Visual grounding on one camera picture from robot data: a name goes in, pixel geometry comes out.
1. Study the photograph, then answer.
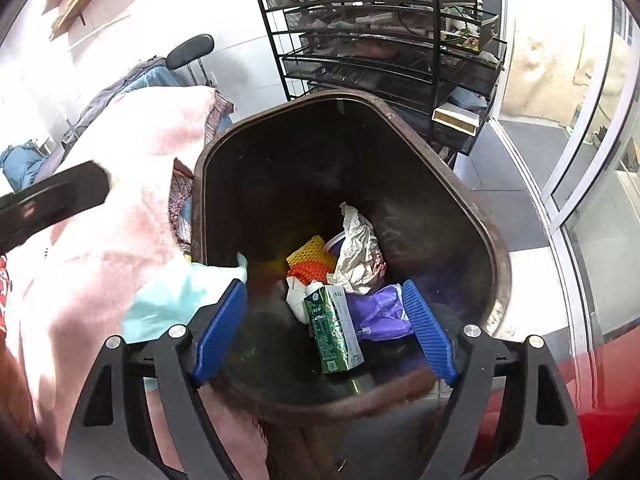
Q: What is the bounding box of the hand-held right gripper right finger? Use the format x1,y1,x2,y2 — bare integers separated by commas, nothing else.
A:
401,279,591,480

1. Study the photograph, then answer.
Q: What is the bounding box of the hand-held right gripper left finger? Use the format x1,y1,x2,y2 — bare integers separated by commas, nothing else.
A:
60,279,249,480

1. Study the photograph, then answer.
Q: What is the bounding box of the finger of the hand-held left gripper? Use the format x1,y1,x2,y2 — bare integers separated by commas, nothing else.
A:
0,160,112,256

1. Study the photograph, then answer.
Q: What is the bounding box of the purple plastic bag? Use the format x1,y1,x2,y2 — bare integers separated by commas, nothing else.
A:
344,283,416,344

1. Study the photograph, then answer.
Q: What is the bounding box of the light blue tissue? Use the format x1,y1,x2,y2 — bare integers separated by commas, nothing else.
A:
122,251,250,344

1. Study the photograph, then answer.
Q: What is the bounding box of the green milk carton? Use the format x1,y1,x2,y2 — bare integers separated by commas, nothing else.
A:
303,283,365,375

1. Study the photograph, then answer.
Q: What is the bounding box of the white paper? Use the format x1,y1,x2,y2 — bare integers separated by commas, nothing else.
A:
325,201,386,296

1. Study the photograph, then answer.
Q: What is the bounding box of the red foam fruit net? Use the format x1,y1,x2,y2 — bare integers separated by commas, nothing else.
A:
286,260,337,286

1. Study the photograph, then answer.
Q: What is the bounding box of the yellow foam fruit net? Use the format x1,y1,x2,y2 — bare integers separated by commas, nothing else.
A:
285,233,339,269

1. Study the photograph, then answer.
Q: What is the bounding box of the brown trash bin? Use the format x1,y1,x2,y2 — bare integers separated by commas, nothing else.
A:
191,87,514,424

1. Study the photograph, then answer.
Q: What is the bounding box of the blue duvet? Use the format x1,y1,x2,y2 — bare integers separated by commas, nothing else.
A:
0,143,49,191

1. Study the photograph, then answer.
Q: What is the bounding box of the red printed bag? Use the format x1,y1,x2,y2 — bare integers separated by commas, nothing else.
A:
0,255,14,334

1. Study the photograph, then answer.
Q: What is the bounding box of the grey blanket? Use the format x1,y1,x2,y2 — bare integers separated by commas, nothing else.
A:
75,59,166,131

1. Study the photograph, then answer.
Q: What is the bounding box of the massage bed with blue cover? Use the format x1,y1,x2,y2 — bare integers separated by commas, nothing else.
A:
62,57,174,146

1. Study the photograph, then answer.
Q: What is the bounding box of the patterned cloth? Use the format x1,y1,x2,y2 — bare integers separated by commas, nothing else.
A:
167,90,236,254

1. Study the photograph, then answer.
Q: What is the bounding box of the red glossy object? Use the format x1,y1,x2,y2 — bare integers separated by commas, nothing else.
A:
475,342,640,479

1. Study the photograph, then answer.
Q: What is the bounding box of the black stool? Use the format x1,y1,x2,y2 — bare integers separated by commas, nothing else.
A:
165,33,216,89

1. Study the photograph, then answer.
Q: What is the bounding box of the glass sliding door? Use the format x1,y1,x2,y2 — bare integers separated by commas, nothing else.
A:
492,0,640,357

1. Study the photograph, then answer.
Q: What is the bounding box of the cream flat box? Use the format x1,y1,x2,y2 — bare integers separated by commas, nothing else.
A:
431,101,484,137

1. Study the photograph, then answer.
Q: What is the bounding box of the black wire rack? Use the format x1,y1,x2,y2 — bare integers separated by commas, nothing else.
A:
252,0,509,171

